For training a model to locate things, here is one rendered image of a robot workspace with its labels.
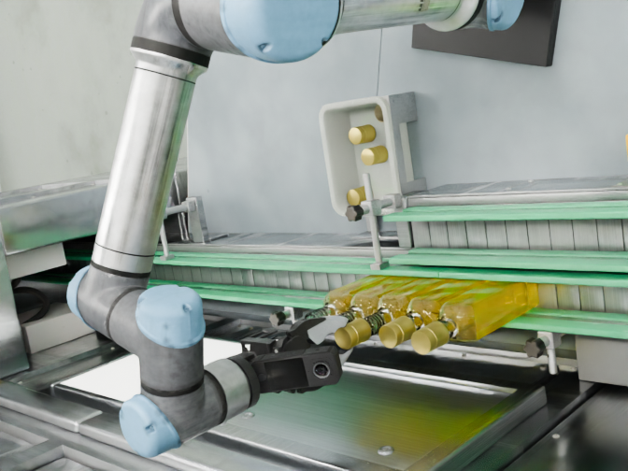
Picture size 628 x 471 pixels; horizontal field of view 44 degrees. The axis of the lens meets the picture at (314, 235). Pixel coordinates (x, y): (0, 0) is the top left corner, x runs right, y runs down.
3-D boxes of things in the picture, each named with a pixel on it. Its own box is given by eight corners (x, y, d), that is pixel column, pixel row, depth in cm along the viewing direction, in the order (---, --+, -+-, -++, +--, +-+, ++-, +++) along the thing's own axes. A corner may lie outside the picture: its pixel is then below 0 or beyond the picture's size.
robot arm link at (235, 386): (221, 371, 95) (234, 434, 96) (249, 358, 98) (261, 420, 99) (184, 364, 100) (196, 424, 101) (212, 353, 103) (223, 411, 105)
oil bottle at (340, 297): (399, 292, 145) (321, 328, 130) (394, 264, 144) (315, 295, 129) (423, 294, 141) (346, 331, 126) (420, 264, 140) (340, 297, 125)
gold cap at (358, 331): (355, 339, 117) (335, 349, 114) (351, 317, 117) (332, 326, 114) (373, 341, 115) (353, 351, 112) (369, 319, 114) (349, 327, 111)
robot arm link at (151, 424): (152, 411, 86) (155, 476, 89) (228, 377, 94) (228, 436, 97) (112, 384, 91) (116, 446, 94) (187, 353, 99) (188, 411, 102)
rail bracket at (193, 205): (217, 242, 195) (142, 264, 180) (206, 176, 193) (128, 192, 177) (229, 242, 192) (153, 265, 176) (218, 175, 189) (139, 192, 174)
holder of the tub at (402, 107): (366, 232, 165) (342, 240, 160) (347, 101, 161) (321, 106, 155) (433, 232, 153) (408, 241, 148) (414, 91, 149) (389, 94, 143)
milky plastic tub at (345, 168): (361, 207, 164) (333, 217, 158) (345, 101, 160) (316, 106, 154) (428, 206, 152) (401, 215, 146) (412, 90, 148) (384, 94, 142)
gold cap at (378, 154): (373, 145, 156) (359, 149, 153) (387, 144, 153) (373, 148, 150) (376, 163, 156) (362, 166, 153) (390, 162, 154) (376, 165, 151)
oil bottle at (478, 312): (509, 303, 129) (435, 344, 114) (506, 270, 128) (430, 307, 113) (540, 305, 125) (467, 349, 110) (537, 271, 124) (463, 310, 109)
